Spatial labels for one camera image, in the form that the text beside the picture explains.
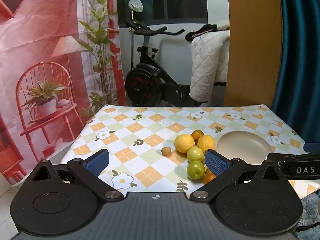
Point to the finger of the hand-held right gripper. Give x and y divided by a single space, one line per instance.
275 157

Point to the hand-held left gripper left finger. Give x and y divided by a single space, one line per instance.
97 160

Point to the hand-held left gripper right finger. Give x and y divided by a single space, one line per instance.
215 162

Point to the bright green apple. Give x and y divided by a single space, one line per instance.
195 170

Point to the yellow lemon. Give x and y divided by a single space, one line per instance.
207 142
183 143

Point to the pale green apple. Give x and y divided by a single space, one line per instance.
195 154

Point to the cream round plate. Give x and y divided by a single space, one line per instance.
240 145

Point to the small brown longan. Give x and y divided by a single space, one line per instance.
166 151

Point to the dark greenish orange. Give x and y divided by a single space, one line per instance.
197 133

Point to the grey fluffy rug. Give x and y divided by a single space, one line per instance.
311 205

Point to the checkered floral tablecloth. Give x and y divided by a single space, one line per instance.
140 130

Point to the black exercise bike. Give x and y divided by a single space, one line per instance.
147 80

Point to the white quilted blanket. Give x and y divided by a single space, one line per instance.
205 62

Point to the teal curtain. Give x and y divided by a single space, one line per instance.
300 55

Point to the wooden panel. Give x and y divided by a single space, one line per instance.
252 42

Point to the metal pole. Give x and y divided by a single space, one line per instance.
131 42

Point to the red printed backdrop cloth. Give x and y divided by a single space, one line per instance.
45 42

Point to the black garment with pink trim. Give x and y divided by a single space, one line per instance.
200 31

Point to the white fluffy cloth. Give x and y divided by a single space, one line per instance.
223 24

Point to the white plastic cover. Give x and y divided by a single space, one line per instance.
135 5

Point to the dark window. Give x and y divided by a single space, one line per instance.
180 0

